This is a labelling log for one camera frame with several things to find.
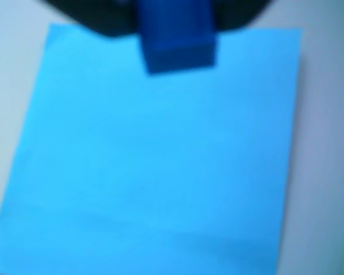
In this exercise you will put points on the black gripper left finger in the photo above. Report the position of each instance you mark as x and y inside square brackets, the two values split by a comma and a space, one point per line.
[103, 17]

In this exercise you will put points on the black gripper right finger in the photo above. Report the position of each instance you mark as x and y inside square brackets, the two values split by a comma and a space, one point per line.
[238, 13]

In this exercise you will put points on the tiny blue cube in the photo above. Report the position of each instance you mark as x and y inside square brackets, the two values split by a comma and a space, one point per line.
[177, 40]

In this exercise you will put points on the light blue paper square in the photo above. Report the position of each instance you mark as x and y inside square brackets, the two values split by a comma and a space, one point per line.
[160, 172]

